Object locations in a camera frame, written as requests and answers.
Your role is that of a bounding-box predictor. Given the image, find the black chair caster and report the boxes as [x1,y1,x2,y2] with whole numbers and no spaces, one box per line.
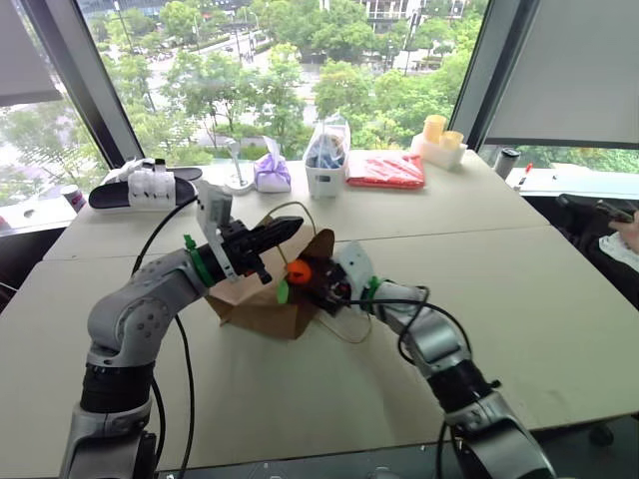
[588,420,617,447]

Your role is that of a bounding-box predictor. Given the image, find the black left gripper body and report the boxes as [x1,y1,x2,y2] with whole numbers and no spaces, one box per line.
[218,218,275,286]

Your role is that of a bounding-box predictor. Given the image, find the green left wrist cable tie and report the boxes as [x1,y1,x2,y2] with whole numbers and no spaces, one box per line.
[183,233,214,288]

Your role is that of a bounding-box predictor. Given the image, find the bystander hand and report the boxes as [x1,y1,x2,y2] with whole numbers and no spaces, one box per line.
[605,209,639,241]

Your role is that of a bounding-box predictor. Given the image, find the green right wrist cable tie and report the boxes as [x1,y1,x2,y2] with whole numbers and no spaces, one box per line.
[362,274,382,316]

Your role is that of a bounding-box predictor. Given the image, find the brown paper bag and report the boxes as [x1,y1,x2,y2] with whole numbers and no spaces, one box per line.
[205,201,373,346]

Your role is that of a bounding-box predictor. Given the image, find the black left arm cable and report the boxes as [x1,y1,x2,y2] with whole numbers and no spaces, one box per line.
[130,195,201,478]

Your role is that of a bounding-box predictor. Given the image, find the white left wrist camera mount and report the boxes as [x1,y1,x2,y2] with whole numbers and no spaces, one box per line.
[193,180,242,283]

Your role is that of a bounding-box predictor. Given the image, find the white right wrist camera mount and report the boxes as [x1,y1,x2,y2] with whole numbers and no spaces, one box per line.
[330,240,379,311]

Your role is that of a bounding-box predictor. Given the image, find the black slipper white strap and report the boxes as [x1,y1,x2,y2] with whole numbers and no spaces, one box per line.
[88,168,199,214]
[102,157,204,184]

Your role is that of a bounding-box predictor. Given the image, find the orange plush toy green leaf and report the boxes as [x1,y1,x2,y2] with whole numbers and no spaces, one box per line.
[276,258,313,306]

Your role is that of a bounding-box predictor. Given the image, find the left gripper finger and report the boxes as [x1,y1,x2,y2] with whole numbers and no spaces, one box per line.
[256,231,297,254]
[251,216,306,240]

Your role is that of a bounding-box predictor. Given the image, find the dark flat panel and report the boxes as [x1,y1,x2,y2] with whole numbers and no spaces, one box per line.
[156,440,481,479]

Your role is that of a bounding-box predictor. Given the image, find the white cup holder block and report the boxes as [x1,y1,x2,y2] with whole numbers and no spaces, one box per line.
[409,133,469,172]

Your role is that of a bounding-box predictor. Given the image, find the white pink paper cup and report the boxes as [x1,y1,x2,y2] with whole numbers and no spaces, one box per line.
[59,184,89,216]

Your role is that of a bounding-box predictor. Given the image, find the purple tissue pack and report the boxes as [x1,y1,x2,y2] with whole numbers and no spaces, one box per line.
[253,135,293,195]

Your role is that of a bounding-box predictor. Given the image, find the white plastic basket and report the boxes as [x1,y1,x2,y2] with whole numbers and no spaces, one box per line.
[305,162,349,200]

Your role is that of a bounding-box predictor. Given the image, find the dark window frame post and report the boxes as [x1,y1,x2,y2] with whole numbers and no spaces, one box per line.
[446,0,538,152]
[21,0,147,170]

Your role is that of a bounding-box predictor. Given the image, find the grey tumbler black lid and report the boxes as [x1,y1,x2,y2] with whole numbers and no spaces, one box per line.
[493,147,522,182]

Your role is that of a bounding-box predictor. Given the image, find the seated bystander dark clothing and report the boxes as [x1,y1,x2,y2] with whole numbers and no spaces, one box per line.
[555,191,639,313]

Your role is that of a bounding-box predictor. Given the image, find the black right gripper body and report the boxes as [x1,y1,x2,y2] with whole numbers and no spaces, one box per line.
[311,258,353,317]

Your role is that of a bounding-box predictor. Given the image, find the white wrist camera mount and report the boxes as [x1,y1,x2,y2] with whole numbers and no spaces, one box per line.
[330,240,379,311]
[193,180,242,283]

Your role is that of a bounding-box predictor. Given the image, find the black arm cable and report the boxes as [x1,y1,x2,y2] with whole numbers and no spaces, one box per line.
[130,195,201,478]
[342,284,501,479]

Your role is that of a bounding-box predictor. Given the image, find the clear bag blue items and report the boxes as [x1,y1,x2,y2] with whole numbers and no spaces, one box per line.
[303,115,352,172]

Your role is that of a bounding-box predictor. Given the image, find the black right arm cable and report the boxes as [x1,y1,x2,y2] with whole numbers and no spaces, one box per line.
[342,284,501,479]

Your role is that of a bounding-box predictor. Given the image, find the red flat package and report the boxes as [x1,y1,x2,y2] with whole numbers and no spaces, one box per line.
[344,151,427,191]

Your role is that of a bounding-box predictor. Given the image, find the green wrist cable tie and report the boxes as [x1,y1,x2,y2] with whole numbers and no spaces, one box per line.
[183,233,214,288]
[362,274,382,316]

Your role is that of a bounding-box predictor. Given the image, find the black smartphone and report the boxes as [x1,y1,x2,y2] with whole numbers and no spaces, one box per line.
[593,199,639,225]

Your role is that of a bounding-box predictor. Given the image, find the tall yellow plastic cup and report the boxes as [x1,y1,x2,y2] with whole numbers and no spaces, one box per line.
[421,114,447,147]

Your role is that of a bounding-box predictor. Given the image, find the grey roller blind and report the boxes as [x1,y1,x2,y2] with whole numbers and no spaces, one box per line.
[482,0,639,151]
[0,0,64,108]

